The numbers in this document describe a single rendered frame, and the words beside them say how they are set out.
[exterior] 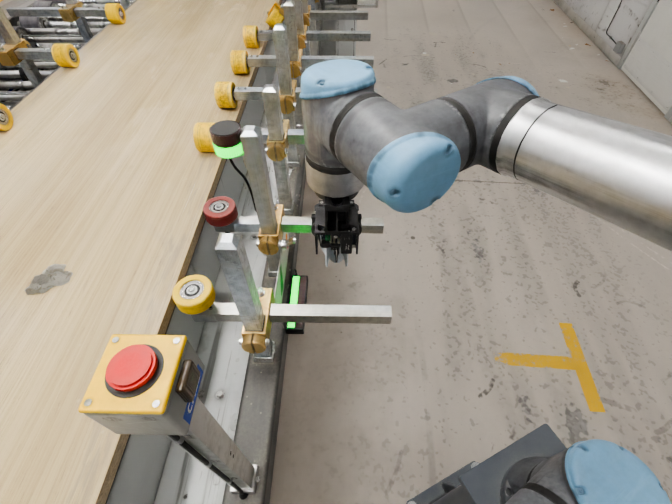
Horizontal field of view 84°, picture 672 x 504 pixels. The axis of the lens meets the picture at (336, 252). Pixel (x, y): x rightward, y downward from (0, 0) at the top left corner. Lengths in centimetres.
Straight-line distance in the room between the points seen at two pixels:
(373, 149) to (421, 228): 181
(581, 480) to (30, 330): 98
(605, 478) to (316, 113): 69
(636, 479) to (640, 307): 158
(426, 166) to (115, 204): 86
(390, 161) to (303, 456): 132
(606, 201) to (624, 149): 5
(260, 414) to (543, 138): 73
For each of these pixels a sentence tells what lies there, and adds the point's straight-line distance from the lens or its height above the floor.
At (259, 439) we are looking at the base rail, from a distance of 87.
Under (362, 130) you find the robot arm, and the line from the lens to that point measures 41.
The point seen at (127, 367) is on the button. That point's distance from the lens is 37.
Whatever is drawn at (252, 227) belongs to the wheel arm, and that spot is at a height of 85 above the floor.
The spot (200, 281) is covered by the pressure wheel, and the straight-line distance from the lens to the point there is 82.
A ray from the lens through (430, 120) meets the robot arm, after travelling 42.
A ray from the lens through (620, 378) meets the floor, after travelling 204.
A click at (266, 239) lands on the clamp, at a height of 87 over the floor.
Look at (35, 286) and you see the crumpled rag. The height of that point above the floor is 91.
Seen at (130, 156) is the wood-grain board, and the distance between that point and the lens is 125.
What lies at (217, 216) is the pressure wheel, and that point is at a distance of 94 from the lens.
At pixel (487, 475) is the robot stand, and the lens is 100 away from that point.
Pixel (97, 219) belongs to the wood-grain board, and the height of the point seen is 90.
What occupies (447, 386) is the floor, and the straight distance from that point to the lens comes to 170.
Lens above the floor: 153
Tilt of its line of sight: 49 degrees down
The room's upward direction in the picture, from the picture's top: straight up
